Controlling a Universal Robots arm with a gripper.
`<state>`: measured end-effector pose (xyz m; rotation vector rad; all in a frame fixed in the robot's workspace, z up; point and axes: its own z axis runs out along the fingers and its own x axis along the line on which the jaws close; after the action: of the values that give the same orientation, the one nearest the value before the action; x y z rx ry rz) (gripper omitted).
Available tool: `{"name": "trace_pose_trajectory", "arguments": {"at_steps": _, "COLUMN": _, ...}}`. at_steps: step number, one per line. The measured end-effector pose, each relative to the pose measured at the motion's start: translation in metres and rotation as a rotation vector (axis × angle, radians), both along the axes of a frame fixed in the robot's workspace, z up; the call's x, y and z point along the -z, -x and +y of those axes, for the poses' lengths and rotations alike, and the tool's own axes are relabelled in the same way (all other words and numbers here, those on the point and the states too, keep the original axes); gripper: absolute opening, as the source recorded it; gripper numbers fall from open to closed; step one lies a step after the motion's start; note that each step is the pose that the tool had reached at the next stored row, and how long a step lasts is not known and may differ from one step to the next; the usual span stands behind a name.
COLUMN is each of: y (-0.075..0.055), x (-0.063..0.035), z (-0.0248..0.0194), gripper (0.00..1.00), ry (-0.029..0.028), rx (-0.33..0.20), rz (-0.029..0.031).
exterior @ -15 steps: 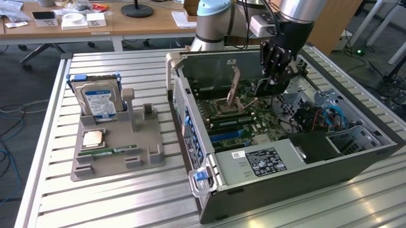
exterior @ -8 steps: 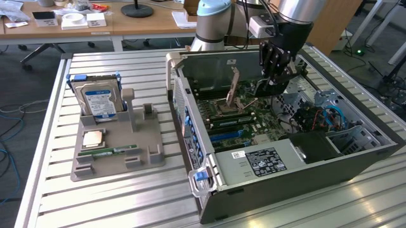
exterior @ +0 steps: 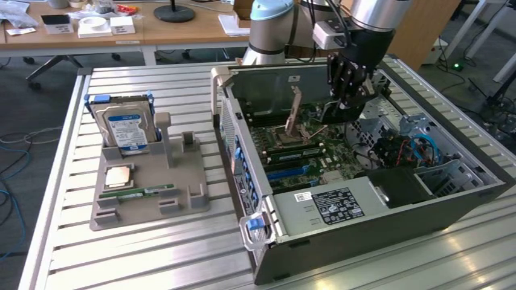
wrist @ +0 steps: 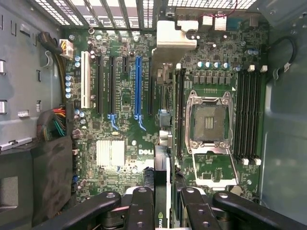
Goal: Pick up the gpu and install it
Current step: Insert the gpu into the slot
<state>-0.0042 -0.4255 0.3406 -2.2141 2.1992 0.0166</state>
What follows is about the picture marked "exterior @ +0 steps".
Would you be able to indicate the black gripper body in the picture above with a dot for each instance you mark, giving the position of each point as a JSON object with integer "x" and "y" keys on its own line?
{"x": 368, "y": 48}

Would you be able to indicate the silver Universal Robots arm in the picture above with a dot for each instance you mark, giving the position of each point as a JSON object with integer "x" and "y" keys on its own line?
{"x": 265, "y": 33}

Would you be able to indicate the metal disk bay cage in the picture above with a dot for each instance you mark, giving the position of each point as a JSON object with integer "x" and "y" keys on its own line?
{"x": 371, "y": 130}

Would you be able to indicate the wooden cabinet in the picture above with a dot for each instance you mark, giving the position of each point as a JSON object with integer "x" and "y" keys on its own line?
{"x": 427, "y": 30}

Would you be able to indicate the white electrical box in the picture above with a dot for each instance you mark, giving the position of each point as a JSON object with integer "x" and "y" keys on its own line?
{"x": 439, "y": 51}

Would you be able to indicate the metal socket cover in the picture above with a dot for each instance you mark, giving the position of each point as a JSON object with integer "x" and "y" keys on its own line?
{"x": 319, "y": 133}

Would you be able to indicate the device with green light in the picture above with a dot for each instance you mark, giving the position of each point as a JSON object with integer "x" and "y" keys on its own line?
{"x": 456, "y": 66}

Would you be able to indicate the green motherboard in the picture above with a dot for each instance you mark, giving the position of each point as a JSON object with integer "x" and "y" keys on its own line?
{"x": 343, "y": 157}

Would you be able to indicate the CPU socket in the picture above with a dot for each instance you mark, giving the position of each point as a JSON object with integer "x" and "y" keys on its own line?
{"x": 277, "y": 139}

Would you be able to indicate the green RAM stick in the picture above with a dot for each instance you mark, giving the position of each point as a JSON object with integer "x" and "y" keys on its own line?
{"x": 293, "y": 155}
{"x": 136, "y": 191}

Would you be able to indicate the white paper stack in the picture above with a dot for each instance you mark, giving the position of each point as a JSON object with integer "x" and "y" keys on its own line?
{"x": 231, "y": 27}

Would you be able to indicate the cardboard box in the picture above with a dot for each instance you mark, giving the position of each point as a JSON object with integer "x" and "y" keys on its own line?
{"x": 241, "y": 9}

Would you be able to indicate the grey power supply unit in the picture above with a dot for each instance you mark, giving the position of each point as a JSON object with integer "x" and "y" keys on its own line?
{"x": 305, "y": 211}

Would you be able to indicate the black lamp base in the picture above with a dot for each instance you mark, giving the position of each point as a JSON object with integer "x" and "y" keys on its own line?
{"x": 173, "y": 13}

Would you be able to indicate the blue case latch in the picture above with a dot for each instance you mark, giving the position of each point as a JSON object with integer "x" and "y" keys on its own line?
{"x": 255, "y": 225}

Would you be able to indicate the open dark PC case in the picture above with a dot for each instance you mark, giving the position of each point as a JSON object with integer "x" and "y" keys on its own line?
{"x": 363, "y": 250}

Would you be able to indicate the small white box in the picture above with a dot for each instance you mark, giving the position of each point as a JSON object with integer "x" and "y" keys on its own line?
{"x": 123, "y": 25}

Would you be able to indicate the red small parts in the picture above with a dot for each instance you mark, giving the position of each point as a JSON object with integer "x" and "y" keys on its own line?
{"x": 127, "y": 10}

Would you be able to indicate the hard disk with blue caddy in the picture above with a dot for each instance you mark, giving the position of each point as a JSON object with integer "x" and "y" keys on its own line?
{"x": 120, "y": 127}

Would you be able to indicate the grey parts rack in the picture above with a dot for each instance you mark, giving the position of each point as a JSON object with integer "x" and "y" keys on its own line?
{"x": 149, "y": 178}

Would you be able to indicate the white tape roll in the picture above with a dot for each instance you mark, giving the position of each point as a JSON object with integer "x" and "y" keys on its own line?
{"x": 100, "y": 27}

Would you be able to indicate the flat white box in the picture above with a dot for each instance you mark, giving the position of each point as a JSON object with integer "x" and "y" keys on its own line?
{"x": 95, "y": 34}

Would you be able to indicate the CPU chip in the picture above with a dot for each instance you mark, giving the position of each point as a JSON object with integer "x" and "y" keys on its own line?
{"x": 117, "y": 176}

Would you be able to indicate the black and white box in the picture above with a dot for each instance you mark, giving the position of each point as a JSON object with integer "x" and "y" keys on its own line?
{"x": 56, "y": 21}

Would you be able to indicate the office chair base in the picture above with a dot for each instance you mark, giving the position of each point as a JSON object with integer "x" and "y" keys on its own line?
{"x": 44, "y": 67}

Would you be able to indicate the grey cup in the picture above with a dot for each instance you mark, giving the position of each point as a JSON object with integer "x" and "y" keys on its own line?
{"x": 57, "y": 3}

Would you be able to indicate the white label card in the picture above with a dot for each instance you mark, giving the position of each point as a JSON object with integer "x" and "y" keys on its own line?
{"x": 20, "y": 31}

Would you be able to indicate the clear plastic bag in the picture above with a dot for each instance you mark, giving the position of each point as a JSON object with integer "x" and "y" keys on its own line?
{"x": 16, "y": 13}

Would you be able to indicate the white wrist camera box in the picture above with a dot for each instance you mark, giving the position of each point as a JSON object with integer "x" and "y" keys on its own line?
{"x": 328, "y": 34}

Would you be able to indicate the white desk frame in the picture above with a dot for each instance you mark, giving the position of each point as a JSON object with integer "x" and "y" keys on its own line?
{"x": 489, "y": 28}

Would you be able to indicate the metal disk bay bracket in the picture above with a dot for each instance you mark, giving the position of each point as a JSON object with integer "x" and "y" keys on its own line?
{"x": 455, "y": 178}

